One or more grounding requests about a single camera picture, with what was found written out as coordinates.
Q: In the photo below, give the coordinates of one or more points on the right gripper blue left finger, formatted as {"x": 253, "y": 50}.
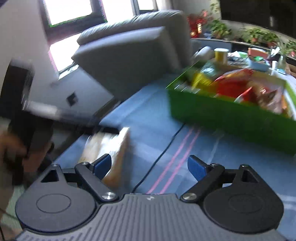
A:
{"x": 91, "y": 176}

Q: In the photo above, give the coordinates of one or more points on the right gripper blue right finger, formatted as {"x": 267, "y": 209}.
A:
{"x": 208, "y": 176}

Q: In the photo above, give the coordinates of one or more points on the tan bread package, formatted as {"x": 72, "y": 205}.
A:
{"x": 107, "y": 143}

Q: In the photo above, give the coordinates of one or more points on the green cardboard box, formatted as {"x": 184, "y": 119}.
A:
{"x": 269, "y": 120}

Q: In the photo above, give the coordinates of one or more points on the red snack bag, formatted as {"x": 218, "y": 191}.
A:
{"x": 234, "y": 88}

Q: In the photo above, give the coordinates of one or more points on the red white triangular snack packet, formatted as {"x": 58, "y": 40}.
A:
{"x": 201, "y": 81}

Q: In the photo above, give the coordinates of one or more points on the orange striped snack packet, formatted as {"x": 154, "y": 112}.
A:
{"x": 238, "y": 74}

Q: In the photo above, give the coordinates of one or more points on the green chip bag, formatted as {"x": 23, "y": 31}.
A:
{"x": 210, "y": 69}

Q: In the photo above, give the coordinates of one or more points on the person's left hand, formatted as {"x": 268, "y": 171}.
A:
{"x": 33, "y": 163}

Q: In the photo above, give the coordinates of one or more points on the blue striped tablecloth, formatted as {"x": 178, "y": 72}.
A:
{"x": 156, "y": 157}

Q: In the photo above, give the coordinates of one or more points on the grey sofa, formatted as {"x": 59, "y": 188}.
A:
{"x": 126, "y": 56}

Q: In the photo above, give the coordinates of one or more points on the yellow lidded can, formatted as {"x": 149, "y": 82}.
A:
{"x": 221, "y": 55}

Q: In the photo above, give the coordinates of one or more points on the light blue tray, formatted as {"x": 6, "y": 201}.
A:
{"x": 263, "y": 67}

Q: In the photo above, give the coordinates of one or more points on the potted green plant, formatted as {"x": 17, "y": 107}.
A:
{"x": 219, "y": 30}

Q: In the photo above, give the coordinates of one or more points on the glass vase with plant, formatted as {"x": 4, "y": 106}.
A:
{"x": 284, "y": 50}

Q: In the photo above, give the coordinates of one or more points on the red flower arrangement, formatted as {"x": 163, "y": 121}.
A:
{"x": 198, "y": 22}

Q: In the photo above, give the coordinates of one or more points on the wall power socket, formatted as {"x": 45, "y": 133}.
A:
{"x": 72, "y": 99}

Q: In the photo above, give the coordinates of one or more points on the black wall television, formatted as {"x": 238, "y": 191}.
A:
{"x": 271, "y": 14}

